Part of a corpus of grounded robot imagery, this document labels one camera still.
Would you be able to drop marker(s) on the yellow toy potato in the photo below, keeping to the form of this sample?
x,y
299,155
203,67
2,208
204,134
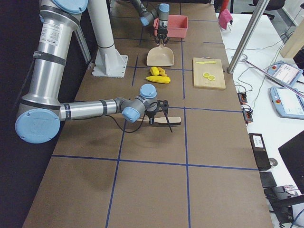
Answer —
x,y
154,71

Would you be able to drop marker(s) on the lemon slice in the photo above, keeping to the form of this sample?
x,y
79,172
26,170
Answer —
x,y
211,78
206,74

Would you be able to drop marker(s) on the beige plastic dustpan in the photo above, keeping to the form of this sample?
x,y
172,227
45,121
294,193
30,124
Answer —
x,y
160,56

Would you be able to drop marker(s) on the blue teach pendant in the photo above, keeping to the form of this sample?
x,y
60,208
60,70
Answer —
x,y
285,72
286,103

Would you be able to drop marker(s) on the far blue teach pendant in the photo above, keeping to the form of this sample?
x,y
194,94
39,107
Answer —
x,y
285,72

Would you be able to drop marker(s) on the yellow toy corn cob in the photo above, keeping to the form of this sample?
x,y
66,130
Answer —
x,y
159,79

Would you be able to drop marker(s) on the beige black hand brush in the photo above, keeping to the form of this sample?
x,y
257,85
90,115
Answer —
x,y
173,121

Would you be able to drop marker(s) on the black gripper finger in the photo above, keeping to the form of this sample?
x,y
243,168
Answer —
x,y
166,40
151,120

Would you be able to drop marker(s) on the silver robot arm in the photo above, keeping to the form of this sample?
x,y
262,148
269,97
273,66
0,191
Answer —
x,y
161,13
40,112

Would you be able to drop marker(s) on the silver metal frame post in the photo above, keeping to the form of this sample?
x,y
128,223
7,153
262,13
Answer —
x,y
260,8

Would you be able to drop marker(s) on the orange black connector far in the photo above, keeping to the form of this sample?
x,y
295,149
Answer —
x,y
242,95

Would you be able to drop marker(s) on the lemon slice near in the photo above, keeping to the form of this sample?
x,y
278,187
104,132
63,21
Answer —
x,y
211,78

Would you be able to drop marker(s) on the brown toy ginger root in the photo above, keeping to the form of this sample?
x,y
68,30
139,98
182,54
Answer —
x,y
162,72

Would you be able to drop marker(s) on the lemon slice far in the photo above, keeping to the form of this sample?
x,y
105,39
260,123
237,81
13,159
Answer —
x,y
206,74

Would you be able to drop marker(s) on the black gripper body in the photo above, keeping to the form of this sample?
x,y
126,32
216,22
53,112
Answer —
x,y
162,30
150,115

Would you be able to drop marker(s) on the pink plastic bin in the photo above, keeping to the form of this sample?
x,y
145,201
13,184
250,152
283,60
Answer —
x,y
177,26

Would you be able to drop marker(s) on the black monitor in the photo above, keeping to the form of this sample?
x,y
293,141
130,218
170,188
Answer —
x,y
292,153

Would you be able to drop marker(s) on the near blue teach pendant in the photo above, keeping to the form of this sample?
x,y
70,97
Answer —
x,y
286,103

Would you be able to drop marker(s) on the yellow plastic knife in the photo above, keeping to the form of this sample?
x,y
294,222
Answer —
x,y
205,62

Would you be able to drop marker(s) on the black power box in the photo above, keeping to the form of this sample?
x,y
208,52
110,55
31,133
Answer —
x,y
259,151

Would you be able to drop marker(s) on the orange black connector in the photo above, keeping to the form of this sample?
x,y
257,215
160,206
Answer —
x,y
242,95
247,112

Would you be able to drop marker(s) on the white camera support pole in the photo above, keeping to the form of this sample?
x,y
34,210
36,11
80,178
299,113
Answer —
x,y
109,62

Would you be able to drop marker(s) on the orange black connector near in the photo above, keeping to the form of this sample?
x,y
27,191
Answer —
x,y
247,112

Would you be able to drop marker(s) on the pink cloth on stand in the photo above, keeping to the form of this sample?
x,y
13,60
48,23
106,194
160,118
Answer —
x,y
225,20

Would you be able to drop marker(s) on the wooden cutting board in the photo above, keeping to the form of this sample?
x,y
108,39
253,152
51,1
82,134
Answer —
x,y
214,69

